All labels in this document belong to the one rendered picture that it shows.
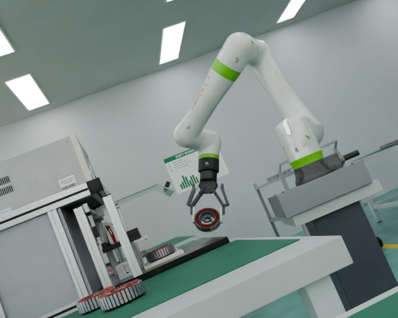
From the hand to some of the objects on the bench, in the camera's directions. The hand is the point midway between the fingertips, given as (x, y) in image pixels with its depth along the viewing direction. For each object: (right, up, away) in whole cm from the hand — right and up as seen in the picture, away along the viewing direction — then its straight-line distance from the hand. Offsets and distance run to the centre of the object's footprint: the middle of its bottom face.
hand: (207, 218), depth 191 cm
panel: (-41, -24, -17) cm, 51 cm away
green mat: (-30, -14, -80) cm, 86 cm away
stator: (-17, -11, -24) cm, 31 cm away
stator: (-21, -9, -82) cm, 86 cm away
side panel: (-50, -25, -51) cm, 76 cm away
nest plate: (-17, -12, -24) cm, 32 cm away
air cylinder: (-30, -18, -26) cm, 44 cm away
